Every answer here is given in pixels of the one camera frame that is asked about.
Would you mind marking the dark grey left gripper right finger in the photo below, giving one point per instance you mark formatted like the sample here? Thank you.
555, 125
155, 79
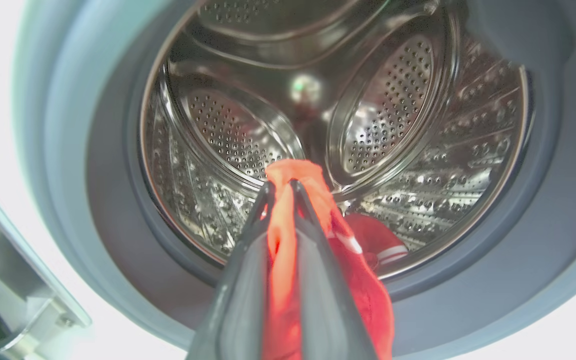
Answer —
325, 300

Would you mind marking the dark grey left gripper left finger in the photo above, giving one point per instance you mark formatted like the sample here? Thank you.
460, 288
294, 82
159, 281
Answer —
240, 300

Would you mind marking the red garment with white stripes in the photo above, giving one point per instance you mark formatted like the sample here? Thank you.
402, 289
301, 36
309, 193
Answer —
368, 290

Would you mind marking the white front-load washing machine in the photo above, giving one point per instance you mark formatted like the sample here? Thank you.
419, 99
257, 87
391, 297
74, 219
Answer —
518, 280

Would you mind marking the washing machine door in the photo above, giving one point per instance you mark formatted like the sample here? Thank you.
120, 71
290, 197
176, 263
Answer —
8, 295

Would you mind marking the grey rubber door gasket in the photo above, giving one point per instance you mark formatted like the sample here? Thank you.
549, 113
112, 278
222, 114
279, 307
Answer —
118, 210

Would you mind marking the stainless steel washer drum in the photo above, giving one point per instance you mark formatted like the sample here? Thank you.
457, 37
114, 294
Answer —
318, 100

